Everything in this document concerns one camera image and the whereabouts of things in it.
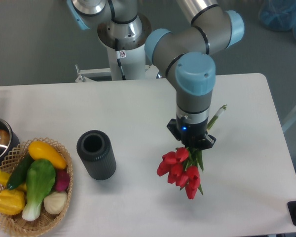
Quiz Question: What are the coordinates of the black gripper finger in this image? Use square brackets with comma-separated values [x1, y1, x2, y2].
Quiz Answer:
[167, 118, 182, 141]
[190, 134, 216, 150]

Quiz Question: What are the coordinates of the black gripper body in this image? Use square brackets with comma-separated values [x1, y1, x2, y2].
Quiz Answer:
[176, 117, 208, 146]

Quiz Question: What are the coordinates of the red tulip bouquet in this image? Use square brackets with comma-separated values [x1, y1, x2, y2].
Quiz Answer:
[156, 104, 227, 200]

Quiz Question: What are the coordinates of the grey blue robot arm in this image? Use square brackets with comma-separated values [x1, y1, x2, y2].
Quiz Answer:
[67, 0, 244, 150]

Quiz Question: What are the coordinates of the dark grey ribbed vase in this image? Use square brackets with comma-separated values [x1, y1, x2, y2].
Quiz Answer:
[76, 130, 116, 180]

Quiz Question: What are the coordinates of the purple radish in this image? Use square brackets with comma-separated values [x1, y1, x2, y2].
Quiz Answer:
[54, 170, 70, 192]

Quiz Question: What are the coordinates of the yellow squash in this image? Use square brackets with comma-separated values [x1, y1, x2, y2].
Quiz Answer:
[28, 141, 67, 170]

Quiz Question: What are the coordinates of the green bok choy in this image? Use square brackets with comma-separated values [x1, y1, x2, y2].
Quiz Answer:
[22, 159, 56, 221]

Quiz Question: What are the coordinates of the white garlic bulb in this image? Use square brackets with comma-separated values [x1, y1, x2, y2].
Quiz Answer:
[43, 192, 67, 215]

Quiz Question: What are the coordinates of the blue plastic bag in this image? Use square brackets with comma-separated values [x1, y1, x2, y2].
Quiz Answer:
[259, 0, 296, 40]

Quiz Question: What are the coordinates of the dark green cucumber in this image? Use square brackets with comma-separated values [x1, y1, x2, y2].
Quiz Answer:
[6, 153, 34, 190]

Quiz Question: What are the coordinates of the small yellow gourd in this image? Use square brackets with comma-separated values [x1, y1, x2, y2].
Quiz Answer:
[0, 169, 27, 192]

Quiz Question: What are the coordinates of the yellow bell pepper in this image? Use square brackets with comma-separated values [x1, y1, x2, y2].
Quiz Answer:
[0, 189, 25, 215]

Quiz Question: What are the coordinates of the woven wicker basket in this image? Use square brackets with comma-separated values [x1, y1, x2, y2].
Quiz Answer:
[0, 138, 74, 237]

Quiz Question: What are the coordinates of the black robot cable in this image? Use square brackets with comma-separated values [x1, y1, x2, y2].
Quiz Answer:
[114, 38, 127, 81]

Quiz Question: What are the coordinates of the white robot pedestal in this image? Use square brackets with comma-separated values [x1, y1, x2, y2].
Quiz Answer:
[97, 13, 152, 80]

